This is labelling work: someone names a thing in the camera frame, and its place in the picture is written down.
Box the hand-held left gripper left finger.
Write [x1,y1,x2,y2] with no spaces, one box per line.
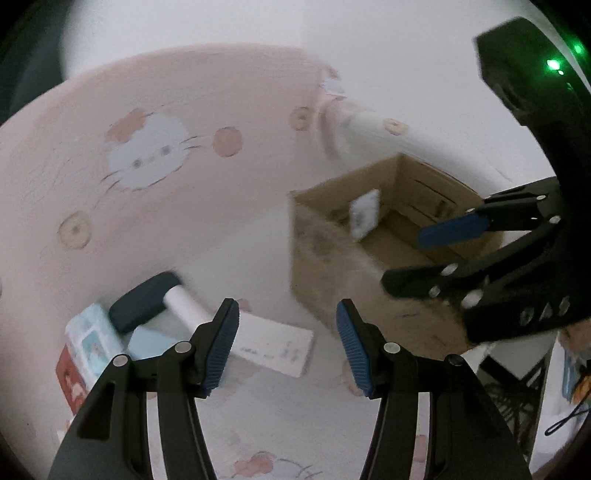
[48,298,241,480]

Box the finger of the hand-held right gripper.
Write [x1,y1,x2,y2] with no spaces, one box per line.
[381,217,561,306]
[418,178,561,250]

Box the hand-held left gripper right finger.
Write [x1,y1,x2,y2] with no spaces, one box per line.
[336,299,532,480]

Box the brown cardboard box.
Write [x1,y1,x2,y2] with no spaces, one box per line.
[288,153,506,354]

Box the white box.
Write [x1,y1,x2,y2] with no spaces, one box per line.
[222,314,315,379]

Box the light blue box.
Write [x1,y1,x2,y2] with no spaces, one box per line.
[124,330,181,363]

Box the white paper tube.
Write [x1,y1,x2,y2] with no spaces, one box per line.
[164,285,218,330]

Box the black glasses case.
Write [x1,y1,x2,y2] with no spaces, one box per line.
[109,271,182,334]

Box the blue printed tissue packet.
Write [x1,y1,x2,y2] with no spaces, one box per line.
[65,302,127,374]

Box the white cylindrical bolster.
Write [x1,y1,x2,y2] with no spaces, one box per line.
[318,99,407,160]

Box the black metal rack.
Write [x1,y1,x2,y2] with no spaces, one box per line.
[478,332,555,457]

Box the pink cartoon cat blanket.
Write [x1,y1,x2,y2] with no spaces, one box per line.
[0,44,462,480]

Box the red printed card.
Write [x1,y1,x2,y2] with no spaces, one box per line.
[55,344,93,416]

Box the blue and white packet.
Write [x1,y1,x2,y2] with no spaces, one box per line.
[561,342,591,402]

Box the black cord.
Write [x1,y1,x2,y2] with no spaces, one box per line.
[545,401,587,437]

